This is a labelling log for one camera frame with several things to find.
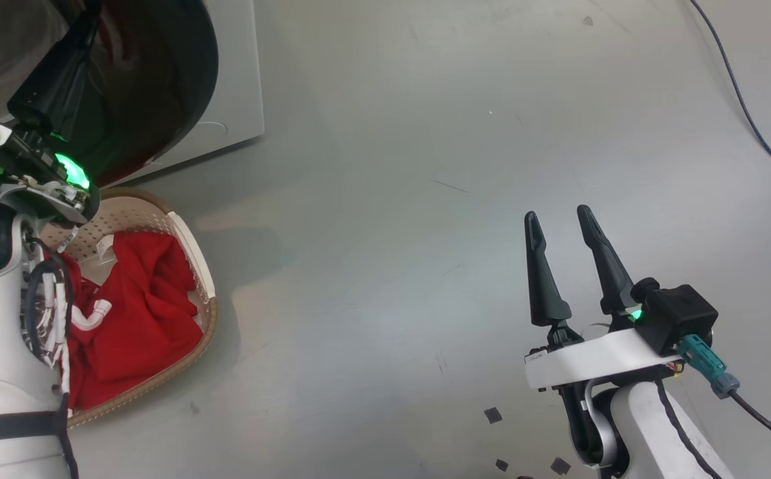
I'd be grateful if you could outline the washing machine glass door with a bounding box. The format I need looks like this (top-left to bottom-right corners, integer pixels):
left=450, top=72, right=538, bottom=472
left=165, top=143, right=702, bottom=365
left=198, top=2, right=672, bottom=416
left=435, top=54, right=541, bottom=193
left=0, top=0, right=220, bottom=188

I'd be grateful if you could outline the oval white filter cover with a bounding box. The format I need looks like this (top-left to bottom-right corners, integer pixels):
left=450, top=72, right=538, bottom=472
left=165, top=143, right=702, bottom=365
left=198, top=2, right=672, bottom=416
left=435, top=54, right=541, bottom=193
left=186, top=121, right=230, bottom=144

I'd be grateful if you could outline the thin dark floor cable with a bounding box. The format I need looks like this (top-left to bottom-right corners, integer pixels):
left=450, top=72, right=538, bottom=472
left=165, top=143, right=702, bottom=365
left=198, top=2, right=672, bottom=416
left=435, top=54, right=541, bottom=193
left=690, top=0, right=771, bottom=197

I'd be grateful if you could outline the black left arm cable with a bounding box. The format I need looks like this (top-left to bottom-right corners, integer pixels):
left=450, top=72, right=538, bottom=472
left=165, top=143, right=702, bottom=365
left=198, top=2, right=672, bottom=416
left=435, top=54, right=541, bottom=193
left=23, top=236, right=80, bottom=479

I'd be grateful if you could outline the white left arm cable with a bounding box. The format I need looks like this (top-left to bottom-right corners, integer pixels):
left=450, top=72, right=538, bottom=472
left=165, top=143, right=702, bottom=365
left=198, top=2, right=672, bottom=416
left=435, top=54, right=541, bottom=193
left=39, top=271, right=72, bottom=400

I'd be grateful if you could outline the teal plug right camera cable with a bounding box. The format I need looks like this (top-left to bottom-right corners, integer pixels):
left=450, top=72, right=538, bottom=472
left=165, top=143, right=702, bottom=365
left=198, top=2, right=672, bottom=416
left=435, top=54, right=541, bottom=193
left=677, top=334, right=771, bottom=460

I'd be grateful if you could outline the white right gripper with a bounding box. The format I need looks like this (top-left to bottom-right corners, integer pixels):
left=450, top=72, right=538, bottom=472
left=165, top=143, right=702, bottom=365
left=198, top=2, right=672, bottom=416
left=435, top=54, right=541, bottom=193
left=524, top=204, right=684, bottom=392

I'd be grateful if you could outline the black velcro strap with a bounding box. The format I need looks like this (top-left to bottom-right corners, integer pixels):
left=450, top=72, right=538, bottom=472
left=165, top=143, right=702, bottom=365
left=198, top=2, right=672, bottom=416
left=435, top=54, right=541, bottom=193
left=0, top=411, right=68, bottom=444

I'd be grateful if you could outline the cream perforated basket brown rim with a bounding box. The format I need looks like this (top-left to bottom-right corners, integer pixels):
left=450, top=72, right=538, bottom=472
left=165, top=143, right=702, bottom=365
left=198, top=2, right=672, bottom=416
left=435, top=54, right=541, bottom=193
left=39, top=188, right=220, bottom=428

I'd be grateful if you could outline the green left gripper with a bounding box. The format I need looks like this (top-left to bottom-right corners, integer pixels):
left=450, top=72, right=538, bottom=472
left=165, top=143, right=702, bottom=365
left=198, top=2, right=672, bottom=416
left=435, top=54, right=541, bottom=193
left=0, top=0, right=103, bottom=227

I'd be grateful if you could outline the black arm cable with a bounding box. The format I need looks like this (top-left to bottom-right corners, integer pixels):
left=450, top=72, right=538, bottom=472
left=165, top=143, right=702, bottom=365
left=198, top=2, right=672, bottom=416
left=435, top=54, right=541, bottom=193
left=655, top=379, right=725, bottom=479
left=23, top=236, right=80, bottom=479

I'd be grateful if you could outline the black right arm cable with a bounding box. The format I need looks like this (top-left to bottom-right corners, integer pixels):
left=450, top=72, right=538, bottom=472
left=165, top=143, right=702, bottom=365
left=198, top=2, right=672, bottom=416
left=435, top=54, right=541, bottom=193
left=655, top=379, right=725, bottom=479

